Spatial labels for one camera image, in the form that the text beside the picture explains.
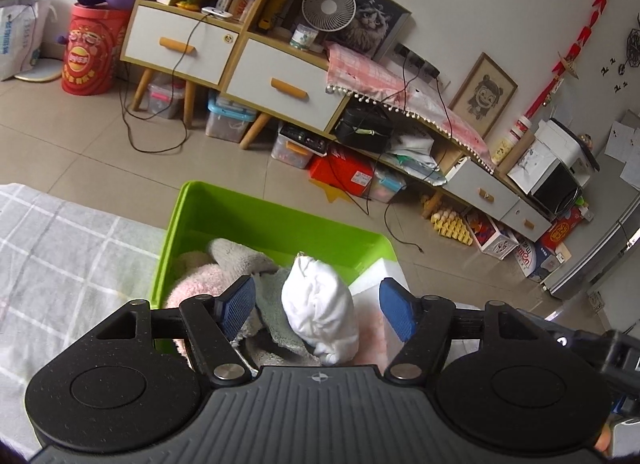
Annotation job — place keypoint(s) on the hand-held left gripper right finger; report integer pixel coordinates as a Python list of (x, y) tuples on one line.
[(397, 309)]

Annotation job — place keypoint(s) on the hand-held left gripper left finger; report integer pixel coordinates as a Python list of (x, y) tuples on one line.
[(235, 306)]

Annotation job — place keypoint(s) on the grey-green fluffy towel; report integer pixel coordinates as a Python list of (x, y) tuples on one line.
[(270, 304)]

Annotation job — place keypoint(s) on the pink fluffy plush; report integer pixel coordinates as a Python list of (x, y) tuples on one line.
[(200, 284)]

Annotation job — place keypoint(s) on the white sock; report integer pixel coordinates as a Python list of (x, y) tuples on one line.
[(320, 304)]

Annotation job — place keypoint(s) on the green plastic bin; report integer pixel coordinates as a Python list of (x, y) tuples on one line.
[(225, 214)]

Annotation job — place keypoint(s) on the grey refrigerator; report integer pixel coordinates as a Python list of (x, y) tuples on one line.
[(600, 254)]

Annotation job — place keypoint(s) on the yellow egg tray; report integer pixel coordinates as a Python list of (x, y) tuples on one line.
[(452, 226)]

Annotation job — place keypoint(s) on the white and red carton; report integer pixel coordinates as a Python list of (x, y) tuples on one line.
[(497, 244)]

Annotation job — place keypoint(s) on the clear storage box teal lid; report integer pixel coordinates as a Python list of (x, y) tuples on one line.
[(387, 189)]

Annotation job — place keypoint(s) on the red gift box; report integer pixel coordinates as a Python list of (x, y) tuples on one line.
[(562, 229)]

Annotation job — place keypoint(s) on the yellow star sticker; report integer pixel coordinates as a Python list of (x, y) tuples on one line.
[(332, 191)]

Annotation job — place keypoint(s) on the pile of white bags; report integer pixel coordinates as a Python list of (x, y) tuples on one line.
[(415, 157)]

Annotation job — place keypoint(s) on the white microwave oven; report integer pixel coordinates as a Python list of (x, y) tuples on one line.
[(555, 186)]

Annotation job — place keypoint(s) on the grey checked blanket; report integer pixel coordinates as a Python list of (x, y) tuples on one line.
[(75, 254)]

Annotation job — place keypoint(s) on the clear storage box black contents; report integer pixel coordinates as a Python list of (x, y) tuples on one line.
[(295, 149)]

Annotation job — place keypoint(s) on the black case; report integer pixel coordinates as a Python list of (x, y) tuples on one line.
[(362, 129)]

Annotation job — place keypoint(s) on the clear storage box blue lid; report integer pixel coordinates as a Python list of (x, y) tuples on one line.
[(227, 119)]

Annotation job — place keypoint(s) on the white printer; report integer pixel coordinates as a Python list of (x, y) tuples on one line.
[(560, 137)]

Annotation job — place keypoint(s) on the clear storage box pink contents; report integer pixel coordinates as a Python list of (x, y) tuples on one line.
[(162, 99)]

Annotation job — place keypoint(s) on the framed cartoon drawing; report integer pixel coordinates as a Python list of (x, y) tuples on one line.
[(482, 94)]

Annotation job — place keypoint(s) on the long low wooden cabinet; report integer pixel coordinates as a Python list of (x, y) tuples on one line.
[(280, 74)]

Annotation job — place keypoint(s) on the pink checked cloth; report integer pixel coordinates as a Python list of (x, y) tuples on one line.
[(360, 69)]

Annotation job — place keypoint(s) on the white green cup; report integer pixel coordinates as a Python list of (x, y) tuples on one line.
[(304, 37)]

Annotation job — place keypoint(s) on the tall wooden shelf cabinet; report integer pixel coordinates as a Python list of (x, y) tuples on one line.
[(170, 32)]

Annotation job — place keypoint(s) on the red printed bucket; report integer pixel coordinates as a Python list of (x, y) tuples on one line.
[(90, 59)]

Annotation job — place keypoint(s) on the framed cat picture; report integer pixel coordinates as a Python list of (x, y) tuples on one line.
[(372, 19)]

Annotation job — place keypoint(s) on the small white device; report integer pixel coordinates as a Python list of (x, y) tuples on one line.
[(216, 13)]

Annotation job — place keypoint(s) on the yellow box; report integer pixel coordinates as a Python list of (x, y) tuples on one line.
[(275, 7)]

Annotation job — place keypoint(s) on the orange and white boxes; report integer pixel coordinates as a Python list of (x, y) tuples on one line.
[(235, 2)]

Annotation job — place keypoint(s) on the round white board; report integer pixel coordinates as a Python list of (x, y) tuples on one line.
[(37, 72)]

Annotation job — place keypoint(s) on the small white desk fan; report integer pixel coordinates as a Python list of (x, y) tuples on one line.
[(327, 7)]

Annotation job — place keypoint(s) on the red hanging decoration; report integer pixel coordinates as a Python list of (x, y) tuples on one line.
[(585, 37)]

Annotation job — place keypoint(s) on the white printed bag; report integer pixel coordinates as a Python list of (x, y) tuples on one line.
[(20, 34)]

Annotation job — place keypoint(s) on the black wall clock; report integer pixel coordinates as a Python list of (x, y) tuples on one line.
[(634, 49)]

